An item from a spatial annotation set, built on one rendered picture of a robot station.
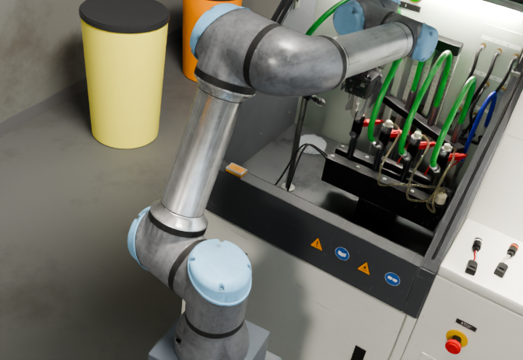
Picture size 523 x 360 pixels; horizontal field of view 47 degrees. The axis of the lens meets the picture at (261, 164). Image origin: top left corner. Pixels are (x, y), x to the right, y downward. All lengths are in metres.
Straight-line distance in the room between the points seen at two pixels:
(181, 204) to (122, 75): 2.02
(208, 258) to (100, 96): 2.19
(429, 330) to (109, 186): 1.94
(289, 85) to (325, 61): 0.07
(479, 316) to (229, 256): 0.65
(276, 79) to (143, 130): 2.37
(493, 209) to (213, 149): 0.79
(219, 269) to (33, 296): 1.58
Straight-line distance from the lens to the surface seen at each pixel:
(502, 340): 1.52
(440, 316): 1.53
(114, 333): 2.43
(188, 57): 4.00
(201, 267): 1.08
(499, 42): 1.75
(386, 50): 1.17
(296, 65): 0.96
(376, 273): 1.52
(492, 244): 1.56
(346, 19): 1.33
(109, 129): 3.29
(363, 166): 1.67
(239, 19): 1.02
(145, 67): 3.09
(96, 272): 2.64
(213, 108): 1.05
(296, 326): 1.78
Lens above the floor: 1.89
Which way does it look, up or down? 35 degrees down
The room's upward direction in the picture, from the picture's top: 9 degrees clockwise
